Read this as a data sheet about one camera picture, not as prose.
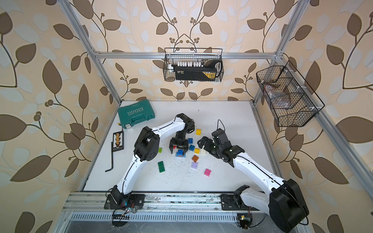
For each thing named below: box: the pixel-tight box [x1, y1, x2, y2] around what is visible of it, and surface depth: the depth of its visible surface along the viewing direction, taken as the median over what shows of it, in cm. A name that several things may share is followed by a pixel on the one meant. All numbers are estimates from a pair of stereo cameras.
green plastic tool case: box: [117, 99, 156, 129], surface depth 110 cm
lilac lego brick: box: [191, 161, 198, 169], surface depth 88 cm
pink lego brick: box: [203, 168, 212, 177], surface depth 85 cm
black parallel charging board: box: [111, 131, 125, 159], surface depth 98 cm
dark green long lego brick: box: [157, 160, 166, 173], surface depth 88 cm
